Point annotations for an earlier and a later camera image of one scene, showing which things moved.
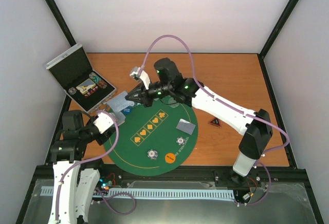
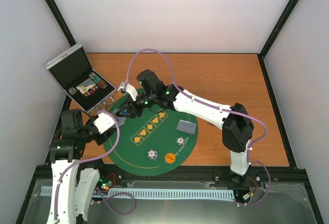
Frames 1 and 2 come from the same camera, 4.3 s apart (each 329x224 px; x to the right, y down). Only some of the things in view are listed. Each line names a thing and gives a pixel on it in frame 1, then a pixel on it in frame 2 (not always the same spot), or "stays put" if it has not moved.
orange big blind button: (170, 157) stays put
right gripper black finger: (140, 94) -> (131, 113)
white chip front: (152, 154) stays put
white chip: (180, 141) stays put
